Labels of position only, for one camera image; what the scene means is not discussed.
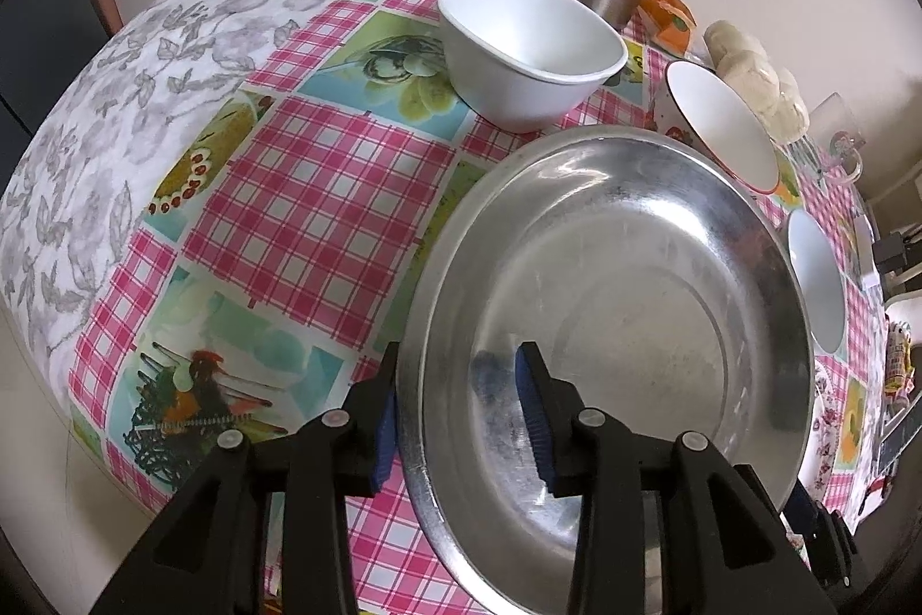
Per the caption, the white square bowl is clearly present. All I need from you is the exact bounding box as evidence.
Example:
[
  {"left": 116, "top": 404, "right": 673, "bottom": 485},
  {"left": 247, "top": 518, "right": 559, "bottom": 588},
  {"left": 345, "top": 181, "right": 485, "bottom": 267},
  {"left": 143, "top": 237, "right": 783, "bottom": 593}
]
[{"left": 437, "top": 0, "right": 629, "bottom": 133}]

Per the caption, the small white round bowl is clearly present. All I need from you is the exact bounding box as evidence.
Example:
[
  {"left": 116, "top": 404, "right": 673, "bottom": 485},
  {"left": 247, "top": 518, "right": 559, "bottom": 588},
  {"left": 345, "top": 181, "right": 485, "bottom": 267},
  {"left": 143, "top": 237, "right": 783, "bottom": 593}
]
[{"left": 787, "top": 210, "right": 845, "bottom": 355}]

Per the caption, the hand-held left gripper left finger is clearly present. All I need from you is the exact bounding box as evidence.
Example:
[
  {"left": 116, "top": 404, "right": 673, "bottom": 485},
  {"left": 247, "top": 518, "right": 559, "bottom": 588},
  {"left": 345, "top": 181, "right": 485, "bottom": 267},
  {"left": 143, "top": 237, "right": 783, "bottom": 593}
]
[{"left": 90, "top": 341, "right": 400, "bottom": 615}]

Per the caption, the colourful printed packet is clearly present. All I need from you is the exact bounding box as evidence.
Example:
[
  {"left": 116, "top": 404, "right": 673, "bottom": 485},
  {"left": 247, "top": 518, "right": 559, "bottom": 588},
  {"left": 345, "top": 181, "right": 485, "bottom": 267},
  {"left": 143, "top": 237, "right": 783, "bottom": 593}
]
[{"left": 887, "top": 323, "right": 915, "bottom": 403}]

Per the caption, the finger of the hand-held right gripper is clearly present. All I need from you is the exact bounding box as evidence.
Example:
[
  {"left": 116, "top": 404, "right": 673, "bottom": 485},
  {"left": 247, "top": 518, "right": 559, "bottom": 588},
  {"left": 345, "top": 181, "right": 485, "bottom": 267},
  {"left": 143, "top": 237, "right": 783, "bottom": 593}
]
[{"left": 781, "top": 481, "right": 861, "bottom": 588}]

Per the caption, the grey floral cloth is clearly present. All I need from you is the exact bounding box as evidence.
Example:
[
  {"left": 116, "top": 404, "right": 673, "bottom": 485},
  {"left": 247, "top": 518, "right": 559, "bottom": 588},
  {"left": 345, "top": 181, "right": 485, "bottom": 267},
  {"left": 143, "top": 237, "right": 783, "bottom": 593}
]
[{"left": 0, "top": 0, "right": 433, "bottom": 386}]

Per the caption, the clear glass mug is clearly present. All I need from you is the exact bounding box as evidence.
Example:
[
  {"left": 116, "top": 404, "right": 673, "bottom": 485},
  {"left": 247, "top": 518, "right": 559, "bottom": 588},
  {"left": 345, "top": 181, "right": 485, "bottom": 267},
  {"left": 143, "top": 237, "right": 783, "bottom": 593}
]
[{"left": 807, "top": 92, "right": 866, "bottom": 184}]

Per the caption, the small black device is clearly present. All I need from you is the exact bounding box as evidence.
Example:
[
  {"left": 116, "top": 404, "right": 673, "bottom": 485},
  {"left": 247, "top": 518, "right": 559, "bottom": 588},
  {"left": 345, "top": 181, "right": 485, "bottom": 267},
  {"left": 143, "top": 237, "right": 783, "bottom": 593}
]
[{"left": 874, "top": 229, "right": 912, "bottom": 277}]

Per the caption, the orange snack packet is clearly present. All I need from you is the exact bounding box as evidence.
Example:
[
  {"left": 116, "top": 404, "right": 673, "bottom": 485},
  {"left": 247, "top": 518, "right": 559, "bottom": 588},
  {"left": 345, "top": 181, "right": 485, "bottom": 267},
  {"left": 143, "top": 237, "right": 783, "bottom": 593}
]
[{"left": 637, "top": 0, "right": 698, "bottom": 58}]

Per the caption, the bag of white buns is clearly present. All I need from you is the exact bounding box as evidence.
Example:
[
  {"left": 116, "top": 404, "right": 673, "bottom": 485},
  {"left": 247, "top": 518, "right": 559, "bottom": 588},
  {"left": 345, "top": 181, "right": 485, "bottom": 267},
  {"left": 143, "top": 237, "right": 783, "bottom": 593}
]
[{"left": 702, "top": 19, "right": 809, "bottom": 144}]

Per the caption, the large steel basin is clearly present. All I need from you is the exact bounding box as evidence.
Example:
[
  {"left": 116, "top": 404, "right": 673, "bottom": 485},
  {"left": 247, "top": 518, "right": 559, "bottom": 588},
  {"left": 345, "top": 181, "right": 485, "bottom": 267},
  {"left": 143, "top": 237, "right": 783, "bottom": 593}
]
[{"left": 396, "top": 125, "right": 817, "bottom": 596}]

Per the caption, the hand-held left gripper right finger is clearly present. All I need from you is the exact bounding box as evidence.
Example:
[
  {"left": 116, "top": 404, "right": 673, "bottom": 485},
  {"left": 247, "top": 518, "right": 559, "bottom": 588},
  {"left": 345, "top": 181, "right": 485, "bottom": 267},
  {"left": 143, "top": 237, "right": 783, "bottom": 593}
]
[{"left": 514, "top": 341, "right": 845, "bottom": 615}]

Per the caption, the red-rimmed floral bowl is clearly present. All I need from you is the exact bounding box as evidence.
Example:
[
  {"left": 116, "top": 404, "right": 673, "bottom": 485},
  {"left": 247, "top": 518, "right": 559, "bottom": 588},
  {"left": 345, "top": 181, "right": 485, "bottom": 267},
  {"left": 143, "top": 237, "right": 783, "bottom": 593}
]
[{"left": 652, "top": 60, "right": 781, "bottom": 194}]

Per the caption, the dark blue cabinet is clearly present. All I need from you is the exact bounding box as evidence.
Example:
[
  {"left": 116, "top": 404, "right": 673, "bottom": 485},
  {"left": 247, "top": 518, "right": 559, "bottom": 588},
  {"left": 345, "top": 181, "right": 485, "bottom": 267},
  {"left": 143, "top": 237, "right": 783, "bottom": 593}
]
[{"left": 0, "top": 0, "right": 109, "bottom": 133}]

